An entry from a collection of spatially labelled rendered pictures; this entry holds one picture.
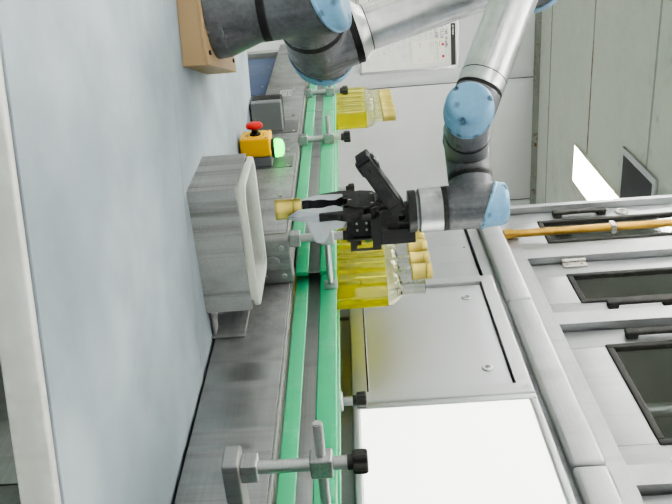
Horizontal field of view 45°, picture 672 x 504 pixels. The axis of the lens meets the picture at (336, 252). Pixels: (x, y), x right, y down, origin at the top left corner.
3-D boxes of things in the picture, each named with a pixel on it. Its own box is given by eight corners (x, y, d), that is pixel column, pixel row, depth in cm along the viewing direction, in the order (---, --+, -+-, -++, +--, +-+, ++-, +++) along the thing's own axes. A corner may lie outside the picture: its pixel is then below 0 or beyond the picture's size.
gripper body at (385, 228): (346, 252, 136) (418, 247, 136) (342, 205, 132) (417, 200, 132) (346, 233, 143) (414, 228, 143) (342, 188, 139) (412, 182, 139)
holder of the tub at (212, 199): (211, 340, 140) (256, 337, 140) (186, 192, 128) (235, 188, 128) (223, 292, 155) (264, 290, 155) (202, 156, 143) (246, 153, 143)
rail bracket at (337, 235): (295, 292, 157) (359, 288, 157) (286, 212, 150) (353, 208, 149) (295, 285, 160) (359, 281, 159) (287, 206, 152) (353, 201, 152)
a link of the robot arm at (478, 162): (487, 99, 134) (495, 160, 131) (485, 129, 145) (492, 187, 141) (439, 105, 135) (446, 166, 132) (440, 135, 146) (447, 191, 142)
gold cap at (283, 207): (273, 204, 134) (300, 202, 134) (275, 196, 138) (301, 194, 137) (276, 223, 136) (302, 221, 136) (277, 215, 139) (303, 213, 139)
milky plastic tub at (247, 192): (209, 314, 137) (260, 311, 137) (188, 191, 128) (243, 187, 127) (222, 267, 153) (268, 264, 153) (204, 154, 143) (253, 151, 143)
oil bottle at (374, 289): (297, 313, 164) (403, 306, 163) (294, 289, 162) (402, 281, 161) (298, 300, 169) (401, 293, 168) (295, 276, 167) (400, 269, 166)
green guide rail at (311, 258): (295, 277, 161) (336, 274, 160) (295, 272, 160) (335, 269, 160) (315, 69, 318) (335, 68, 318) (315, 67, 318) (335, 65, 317)
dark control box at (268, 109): (251, 133, 214) (283, 131, 214) (248, 103, 211) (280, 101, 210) (254, 124, 222) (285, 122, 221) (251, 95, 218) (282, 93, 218)
